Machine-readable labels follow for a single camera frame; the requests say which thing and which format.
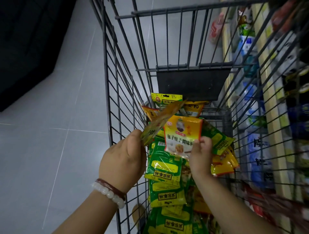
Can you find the row of blue packets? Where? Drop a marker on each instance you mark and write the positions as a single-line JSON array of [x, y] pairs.
[[253, 144]]

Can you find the person's right forearm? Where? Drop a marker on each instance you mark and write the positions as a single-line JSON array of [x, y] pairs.
[[227, 207]]

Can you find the brown shoe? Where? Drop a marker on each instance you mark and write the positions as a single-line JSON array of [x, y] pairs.
[[137, 214]]

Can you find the pile of seasoning packets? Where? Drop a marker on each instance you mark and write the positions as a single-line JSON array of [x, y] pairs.
[[166, 193]]

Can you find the person's left hand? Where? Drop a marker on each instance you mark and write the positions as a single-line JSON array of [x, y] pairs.
[[123, 161]]

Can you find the yellow seasoning packet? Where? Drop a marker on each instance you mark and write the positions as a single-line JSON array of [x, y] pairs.
[[161, 123], [182, 135]]

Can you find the wooden store shelving with goods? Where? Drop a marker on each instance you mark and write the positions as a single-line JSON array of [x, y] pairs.
[[275, 111]]

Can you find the person's right hand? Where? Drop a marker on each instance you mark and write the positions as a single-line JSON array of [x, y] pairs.
[[200, 156]]

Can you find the row of small dark bottles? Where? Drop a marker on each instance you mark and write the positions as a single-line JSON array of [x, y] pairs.
[[299, 111]]

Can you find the black plastic cart flap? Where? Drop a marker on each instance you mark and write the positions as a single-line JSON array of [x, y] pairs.
[[193, 82]]

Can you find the black display base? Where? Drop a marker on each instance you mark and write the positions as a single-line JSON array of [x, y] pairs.
[[29, 43]]

